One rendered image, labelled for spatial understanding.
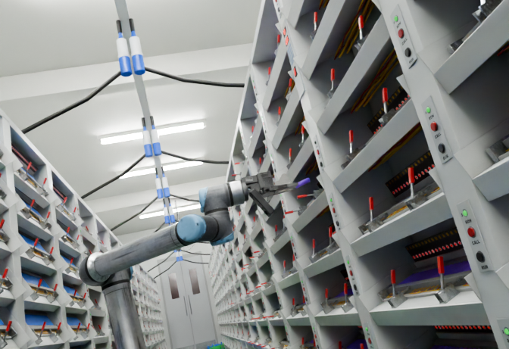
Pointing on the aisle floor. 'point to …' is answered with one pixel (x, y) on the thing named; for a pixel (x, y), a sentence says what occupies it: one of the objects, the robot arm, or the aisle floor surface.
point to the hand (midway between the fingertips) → (295, 186)
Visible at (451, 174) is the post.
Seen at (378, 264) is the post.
